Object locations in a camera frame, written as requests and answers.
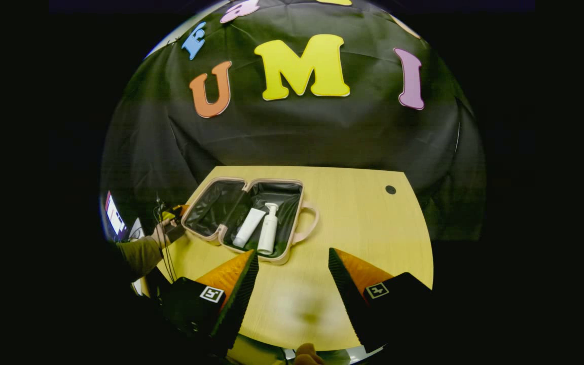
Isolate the white pump bottle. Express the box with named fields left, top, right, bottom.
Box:
left=257, top=202, right=280, bottom=256

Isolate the white skin care tube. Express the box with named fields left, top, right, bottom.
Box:
left=232, top=207, right=267, bottom=249

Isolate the black backdrop cloth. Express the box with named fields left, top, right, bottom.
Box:
left=99, top=0, right=486, bottom=241

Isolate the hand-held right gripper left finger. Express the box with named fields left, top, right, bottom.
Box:
left=158, top=248, right=261, bottom=355

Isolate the computer monitor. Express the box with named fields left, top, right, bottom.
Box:
left=104, top=191, right=128, bottom=240

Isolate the pink suitcase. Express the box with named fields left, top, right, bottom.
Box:
left=180, top=176, right=320, bottom=266

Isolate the black cable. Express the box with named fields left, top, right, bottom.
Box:
left=155, top=193, right=179, bottom=282

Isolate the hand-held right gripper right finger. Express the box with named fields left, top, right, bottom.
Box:
left=327, top=247, right=434, bottom=354

